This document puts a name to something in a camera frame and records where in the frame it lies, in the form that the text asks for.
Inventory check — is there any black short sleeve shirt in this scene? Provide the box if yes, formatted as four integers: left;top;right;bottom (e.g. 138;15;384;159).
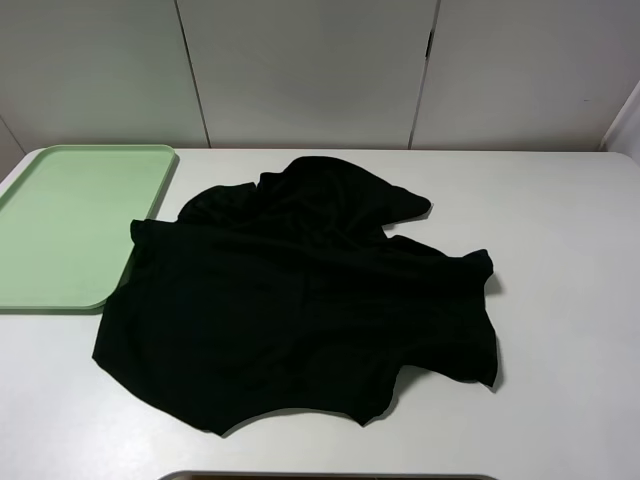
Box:
93;156;499;435

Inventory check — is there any light green plastic tray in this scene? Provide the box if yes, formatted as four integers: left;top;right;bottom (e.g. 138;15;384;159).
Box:
1;145;177;312

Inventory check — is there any black door hinge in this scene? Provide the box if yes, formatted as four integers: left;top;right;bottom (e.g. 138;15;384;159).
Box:
425;29;435;60

